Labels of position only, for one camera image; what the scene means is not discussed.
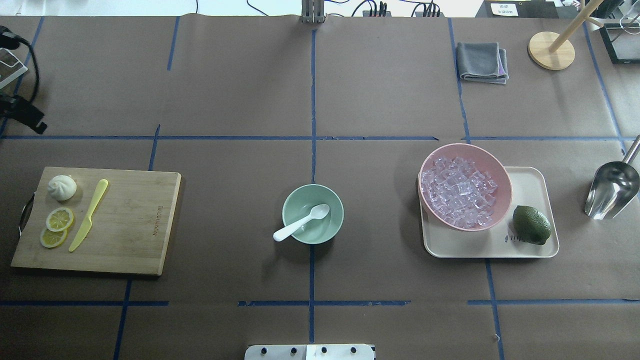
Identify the lower lemon slice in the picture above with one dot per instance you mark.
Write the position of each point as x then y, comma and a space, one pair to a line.
52, 239

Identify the black picture frame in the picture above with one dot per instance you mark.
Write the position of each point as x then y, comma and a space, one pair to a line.
621, 46

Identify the white framed box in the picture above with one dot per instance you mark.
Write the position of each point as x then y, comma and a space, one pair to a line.
11, 68

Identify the grey metal post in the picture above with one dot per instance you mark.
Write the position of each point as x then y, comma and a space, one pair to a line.
313, 11

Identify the yellow plastic knife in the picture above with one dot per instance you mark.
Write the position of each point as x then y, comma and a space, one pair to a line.
87, 221

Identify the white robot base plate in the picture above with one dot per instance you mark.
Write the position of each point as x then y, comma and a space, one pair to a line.
340, 351

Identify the beige plastic tray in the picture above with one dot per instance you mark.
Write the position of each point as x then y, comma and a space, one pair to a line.
501, 241

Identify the white steamed bun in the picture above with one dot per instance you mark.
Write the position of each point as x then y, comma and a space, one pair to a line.
61, 187

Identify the upper lemon slice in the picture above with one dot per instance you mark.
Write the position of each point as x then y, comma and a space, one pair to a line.
59, 219

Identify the lemon slice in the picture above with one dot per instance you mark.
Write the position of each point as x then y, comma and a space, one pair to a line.
52, 239
59, 219

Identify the metal cutting board handle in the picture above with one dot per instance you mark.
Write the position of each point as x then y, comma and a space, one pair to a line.
25, 214

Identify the bamboo cutting board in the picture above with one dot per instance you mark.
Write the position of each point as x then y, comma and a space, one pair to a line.
131, 225

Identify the wooden stand with pole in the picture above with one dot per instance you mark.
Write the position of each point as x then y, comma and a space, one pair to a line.
553, 51

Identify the folded grey cloth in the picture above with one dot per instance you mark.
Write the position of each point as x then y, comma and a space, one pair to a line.
482, 62

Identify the mint green bowl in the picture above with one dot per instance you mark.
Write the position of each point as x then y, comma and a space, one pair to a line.
299, 204

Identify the pink bowl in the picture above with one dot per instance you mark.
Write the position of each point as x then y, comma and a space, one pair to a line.
485, 162

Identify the pile of clear ice cubes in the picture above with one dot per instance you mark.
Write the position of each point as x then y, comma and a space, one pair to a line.
459, 192

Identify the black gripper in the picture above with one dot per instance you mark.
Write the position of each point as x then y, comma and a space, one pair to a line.
22, 114

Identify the white plastic spoon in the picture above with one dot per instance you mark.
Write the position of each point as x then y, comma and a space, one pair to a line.
318, 212

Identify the green lime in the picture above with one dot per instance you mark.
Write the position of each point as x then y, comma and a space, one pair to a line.
531, 225

